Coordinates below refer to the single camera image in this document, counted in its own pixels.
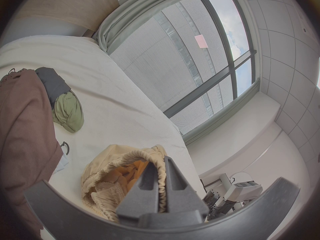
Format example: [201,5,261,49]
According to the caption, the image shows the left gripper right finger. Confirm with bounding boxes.
[158,155,210,221]

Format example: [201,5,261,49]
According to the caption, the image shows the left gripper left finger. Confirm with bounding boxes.
[116,159,160,226]

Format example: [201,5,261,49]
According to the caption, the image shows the tan shorts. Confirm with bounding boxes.
[81,144,168,225]

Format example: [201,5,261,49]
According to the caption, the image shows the bed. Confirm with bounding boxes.
[0,0,204,237]

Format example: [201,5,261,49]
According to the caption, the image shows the white garment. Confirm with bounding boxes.
[54,141,71,174]

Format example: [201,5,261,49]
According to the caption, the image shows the green garment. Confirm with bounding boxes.
[52,89,85,134]

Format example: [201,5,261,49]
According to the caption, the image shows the brown shorts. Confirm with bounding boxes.
[0,68,64,234]

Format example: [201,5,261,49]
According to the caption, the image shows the window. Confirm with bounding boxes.
[107,0,258,136]

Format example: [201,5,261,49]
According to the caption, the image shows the black garment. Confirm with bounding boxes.
[35,67,72,109]

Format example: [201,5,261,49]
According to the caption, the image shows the grey-green curtain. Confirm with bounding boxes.
[96,0,237,54]

